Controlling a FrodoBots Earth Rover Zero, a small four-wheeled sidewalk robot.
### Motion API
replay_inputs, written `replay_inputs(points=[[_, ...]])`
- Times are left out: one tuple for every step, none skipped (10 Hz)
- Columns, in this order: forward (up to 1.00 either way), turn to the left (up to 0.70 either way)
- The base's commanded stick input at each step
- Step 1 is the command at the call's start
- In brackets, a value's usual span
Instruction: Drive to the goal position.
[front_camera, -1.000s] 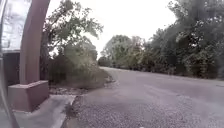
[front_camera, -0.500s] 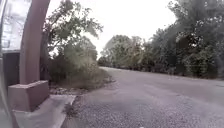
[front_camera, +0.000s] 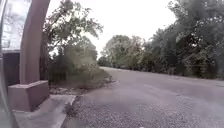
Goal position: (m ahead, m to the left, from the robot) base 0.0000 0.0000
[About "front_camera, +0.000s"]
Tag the leafy tree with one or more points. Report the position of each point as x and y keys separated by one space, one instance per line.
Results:
x=68 y=23

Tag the strip of dirt and stones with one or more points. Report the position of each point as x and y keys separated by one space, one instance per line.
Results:
x=68 y=89

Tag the grey asphalt road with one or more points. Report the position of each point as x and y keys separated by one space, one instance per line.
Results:
x=150 y=100

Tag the row of trees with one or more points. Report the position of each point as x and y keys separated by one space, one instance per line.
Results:
x=186 y=46

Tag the pale concrete slab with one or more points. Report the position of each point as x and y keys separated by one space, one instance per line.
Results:
x=46 y=111

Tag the green bush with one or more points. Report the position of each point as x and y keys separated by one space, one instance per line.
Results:
x=75 y=65

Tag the reddish building with column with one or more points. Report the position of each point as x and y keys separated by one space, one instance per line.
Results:
x=30 y=50

